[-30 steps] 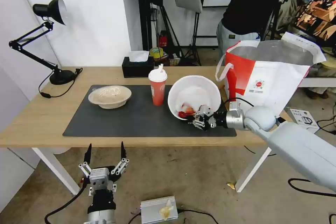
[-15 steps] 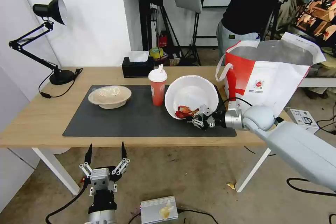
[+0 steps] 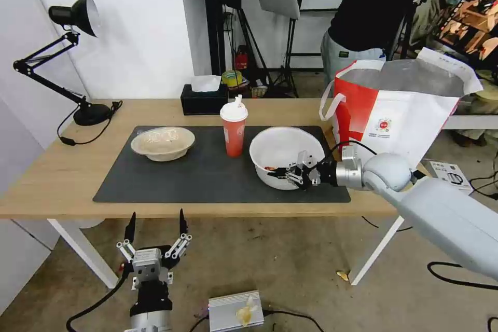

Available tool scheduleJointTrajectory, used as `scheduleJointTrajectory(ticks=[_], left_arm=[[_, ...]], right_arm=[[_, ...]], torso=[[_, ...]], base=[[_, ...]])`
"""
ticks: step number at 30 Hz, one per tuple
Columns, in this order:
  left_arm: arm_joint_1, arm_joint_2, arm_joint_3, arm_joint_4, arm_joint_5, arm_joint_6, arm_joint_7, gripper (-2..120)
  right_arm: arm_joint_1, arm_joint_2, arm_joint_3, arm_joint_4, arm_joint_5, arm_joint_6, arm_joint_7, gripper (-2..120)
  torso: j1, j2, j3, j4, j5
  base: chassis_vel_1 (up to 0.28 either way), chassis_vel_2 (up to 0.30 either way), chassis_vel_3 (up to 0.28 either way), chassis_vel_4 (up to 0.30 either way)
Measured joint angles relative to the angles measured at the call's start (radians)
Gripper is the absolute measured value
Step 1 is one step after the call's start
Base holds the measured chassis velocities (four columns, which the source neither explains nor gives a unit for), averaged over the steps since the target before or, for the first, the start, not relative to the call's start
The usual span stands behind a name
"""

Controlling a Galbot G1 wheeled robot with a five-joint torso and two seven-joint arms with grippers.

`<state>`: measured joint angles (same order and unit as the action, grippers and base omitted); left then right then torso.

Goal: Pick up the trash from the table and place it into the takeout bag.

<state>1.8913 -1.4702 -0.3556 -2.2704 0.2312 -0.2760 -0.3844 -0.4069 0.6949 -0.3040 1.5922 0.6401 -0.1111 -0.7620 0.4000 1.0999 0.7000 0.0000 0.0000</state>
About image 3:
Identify black lamp cable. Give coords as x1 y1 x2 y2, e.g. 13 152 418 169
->
57 100 123 147

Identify black metal frame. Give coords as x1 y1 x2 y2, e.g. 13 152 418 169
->
204 0 244 76

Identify black tissue box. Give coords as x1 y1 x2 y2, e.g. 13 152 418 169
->
180 84 229 116

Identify white plastic bowl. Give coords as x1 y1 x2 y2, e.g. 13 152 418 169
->
248 126 327 192

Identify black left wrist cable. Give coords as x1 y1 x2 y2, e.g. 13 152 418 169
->
65 269 135 332

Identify black floor cable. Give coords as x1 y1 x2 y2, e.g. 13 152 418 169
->
427 261 498 287
361 215 414 232
468 176 498 201
264 310 324 332

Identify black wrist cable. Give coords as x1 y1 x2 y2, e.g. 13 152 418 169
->
65 269 135 332
323 140 378 165

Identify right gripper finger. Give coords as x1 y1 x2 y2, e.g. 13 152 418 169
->
286 176 316 191
266 164 312 179

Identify black desk lamp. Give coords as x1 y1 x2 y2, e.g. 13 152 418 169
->
12 0 112 127

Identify white printed booklet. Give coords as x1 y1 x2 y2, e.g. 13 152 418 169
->
427 160 475 192

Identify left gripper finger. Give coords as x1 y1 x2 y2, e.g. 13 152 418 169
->
163 209 193 262
115 212 137 265

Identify red cup white lid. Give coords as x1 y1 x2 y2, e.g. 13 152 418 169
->
219 103 249 158

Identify red fire extinguisher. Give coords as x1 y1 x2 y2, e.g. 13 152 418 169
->
234 46 250 72

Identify white tissue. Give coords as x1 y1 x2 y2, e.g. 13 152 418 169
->
190 74 222 94

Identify person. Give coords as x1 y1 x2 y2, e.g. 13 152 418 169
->
321 0 498 88

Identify brown paper bowl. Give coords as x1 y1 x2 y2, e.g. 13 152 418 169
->
130 126 196 162

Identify wooden shelf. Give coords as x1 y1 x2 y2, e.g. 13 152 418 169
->
439 0 498 52

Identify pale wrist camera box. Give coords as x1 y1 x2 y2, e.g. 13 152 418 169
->
296 150 316 170
132 248 162 283

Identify black tripod stand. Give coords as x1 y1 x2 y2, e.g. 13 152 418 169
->
268 17 300 99
233 7 270 88

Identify silver metal box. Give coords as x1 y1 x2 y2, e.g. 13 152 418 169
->
208 289 265 332

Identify crumpled yellowish paper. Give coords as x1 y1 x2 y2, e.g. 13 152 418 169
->
236 296 260 327

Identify red white takeout bag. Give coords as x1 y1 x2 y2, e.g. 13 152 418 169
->
319 47 484 168

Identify black desk mat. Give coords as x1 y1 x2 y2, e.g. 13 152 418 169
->
92 126 352 204

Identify wooden table white legs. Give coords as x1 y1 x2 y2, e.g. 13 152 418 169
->
0 98 433 288

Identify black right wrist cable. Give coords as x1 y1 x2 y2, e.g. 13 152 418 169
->
323 140 378 165

